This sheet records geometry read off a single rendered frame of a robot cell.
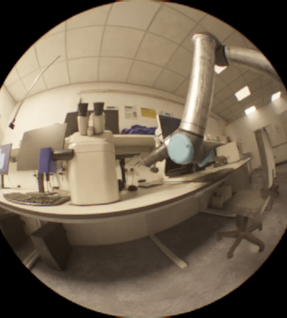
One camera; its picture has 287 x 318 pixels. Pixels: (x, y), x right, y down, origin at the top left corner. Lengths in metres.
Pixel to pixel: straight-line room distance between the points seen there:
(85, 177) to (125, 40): 1.87
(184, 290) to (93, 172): 0.92
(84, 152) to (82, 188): 0.12
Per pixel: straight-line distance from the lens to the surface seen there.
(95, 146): 0.36
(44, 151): 0.42
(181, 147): 0.28
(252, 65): 0.60
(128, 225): 1.27
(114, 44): 1.92
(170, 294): 0.88
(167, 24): 1.97
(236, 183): 2.54
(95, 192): 0.34
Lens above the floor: 0.83
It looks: 10 degrees up
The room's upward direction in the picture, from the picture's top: 8 degrees counter-clockwise
